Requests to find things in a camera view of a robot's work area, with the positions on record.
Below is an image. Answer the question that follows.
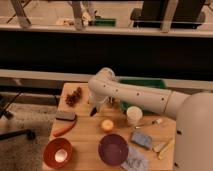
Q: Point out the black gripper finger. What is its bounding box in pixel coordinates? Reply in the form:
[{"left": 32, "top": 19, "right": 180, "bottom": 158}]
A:
[{"left": 90, "top": 107, "right": 98, "bottom": 117}]

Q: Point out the purple bowl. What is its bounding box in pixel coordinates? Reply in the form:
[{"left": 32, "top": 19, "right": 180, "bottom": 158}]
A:
[{"left": 98, "top": 134, "right": 129, "bottom": 166}]

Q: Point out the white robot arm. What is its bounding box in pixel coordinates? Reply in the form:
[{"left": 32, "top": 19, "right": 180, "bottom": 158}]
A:
[{"left": 88, "top": 68, "right": 213, "bottom": 171}]

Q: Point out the white cup in orange bowl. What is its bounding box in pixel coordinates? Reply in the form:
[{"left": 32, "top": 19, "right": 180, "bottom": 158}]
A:
[{"left": 55, "top": 149, "right": 68, "bottom": 162}]

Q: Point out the orange bowl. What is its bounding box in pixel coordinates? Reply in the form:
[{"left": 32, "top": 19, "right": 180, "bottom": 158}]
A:
[{"left": 43, "top": 138, "right": 72, "bottom": 169}]

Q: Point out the yellow orange fruit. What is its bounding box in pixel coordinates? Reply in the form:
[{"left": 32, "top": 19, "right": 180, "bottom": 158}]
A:
[{"left": 101, "top": 119, "right": 114, "bottom": 132}]

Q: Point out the brown grape bunch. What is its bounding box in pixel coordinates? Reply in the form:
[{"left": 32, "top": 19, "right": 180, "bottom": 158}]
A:
[{"left": 65, "top": 87, "right": 82, "bottom": 107}]

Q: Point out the white plastic cup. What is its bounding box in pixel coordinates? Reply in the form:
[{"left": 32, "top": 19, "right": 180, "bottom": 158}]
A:
[{"left": 126, "top": 106, "right": 143, "bottom": 126}]

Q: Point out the blue sponge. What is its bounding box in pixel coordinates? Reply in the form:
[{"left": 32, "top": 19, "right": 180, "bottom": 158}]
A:
[{"left": 131, "top": 131, "right": 152, "bottom": 149}]

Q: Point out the green tray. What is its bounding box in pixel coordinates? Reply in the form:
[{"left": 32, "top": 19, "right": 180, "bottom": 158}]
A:
[{"left": 119, "top": 79, "right": 166, "bottom": 113}]

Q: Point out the grey blue cloth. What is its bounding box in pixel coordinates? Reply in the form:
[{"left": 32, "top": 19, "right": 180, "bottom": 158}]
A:
[{"left": 121, "top": 146, "right": 149, "bottom": 171}]

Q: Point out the small beige block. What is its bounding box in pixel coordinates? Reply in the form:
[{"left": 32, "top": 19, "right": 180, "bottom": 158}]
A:
[{"left": 153, "top": 143, "right": 165, "bottom": 153}]

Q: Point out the black office chair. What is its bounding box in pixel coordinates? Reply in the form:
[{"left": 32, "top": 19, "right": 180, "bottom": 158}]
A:
[{"left": 130, "top": 0, "right": 206, "bottom": 29}]

